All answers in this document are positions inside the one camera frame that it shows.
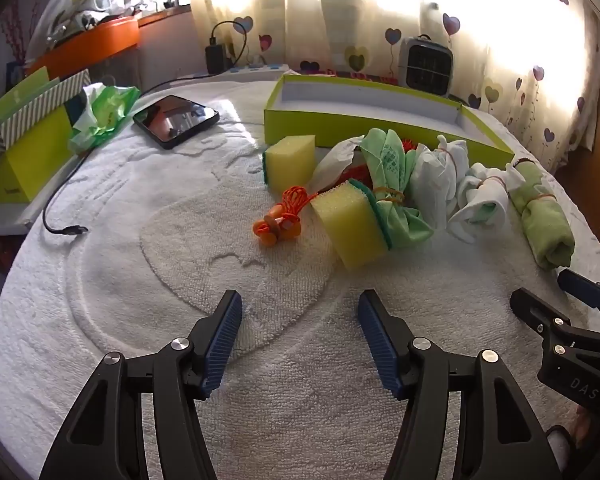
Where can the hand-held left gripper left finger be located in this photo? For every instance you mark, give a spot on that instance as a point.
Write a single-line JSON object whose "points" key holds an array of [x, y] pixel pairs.
{"points": [[225, 345]]}

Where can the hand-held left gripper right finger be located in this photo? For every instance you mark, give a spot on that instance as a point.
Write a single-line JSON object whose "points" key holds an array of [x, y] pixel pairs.
{"points": [[377, 340]]}

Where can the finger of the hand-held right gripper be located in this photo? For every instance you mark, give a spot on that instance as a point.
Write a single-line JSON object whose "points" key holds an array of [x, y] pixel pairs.
{"points": [[577, 285], [535, 310]]}

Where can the light green towel roll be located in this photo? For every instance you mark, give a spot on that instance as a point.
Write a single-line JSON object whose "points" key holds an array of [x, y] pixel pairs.
{"points": [[545, 220]]}

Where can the yellow sponge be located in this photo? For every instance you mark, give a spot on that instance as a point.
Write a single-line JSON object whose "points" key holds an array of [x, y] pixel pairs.
{"points": [[290, 157], [352, 225]]}

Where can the white sock bundle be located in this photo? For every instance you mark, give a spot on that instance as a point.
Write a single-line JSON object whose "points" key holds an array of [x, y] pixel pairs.
{"points": [[480, 195]]}

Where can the white cloth bundle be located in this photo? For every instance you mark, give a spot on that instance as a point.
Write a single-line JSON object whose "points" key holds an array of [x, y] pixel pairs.
{"points": [[432, 185]]}

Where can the printed green cloth bundle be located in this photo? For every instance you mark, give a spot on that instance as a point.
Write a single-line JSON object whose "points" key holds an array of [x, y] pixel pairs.
{"points": [[387, 165]]}

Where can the white paper sachet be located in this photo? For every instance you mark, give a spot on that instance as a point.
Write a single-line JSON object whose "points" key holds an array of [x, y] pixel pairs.
{"points": [[332, 160]]}

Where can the shallow lime green box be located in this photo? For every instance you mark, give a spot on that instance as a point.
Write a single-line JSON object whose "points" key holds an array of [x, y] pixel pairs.
{"points": [[370, 105]]}

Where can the black smartphone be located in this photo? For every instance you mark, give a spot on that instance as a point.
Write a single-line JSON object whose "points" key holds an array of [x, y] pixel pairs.
{"points": [[172, 120]]}

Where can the heart print curtain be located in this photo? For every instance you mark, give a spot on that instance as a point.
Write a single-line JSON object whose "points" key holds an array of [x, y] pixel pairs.
{"points": [[505, 35]]}

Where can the green tissue packet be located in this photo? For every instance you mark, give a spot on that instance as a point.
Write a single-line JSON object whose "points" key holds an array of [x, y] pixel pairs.
{"points": [[105, 110]]}

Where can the plaid cloth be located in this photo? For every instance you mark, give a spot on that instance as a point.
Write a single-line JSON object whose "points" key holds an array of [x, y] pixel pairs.
{"points": [[360, 76]]}

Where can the small grey heater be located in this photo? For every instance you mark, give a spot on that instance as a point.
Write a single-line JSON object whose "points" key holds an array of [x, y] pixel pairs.
{"points": [[425, 67]]}

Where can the lime green striped storage box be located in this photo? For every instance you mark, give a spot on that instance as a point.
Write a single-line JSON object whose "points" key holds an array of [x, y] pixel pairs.
{"points": [[25, 170]]}

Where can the white power strip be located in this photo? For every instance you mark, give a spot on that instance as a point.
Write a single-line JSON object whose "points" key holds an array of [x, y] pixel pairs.
{"points": [[260, 67]]}

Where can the black charger adapter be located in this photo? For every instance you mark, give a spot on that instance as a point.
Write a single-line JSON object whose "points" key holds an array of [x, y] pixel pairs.
{"points": [[215, 57]]}

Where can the pink artificial flower branches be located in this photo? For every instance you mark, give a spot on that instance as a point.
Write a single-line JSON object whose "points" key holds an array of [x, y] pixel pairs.
{"points": [[17, 30]]}

